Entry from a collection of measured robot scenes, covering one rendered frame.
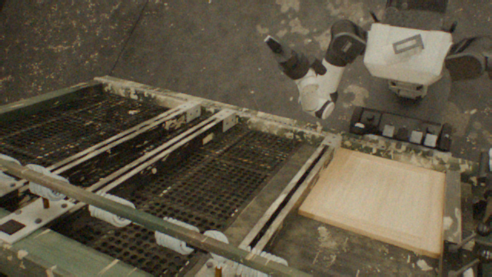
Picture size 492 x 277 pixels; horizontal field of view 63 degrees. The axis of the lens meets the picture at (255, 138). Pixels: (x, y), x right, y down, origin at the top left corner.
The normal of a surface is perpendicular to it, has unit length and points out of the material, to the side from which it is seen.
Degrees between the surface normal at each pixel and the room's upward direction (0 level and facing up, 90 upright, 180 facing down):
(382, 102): 0
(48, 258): 51
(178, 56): 0
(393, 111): 0
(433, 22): 23
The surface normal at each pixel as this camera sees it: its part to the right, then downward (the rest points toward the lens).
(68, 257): 0.07, -0.91
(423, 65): -0.39, 0.08
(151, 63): -0.28, -0.30
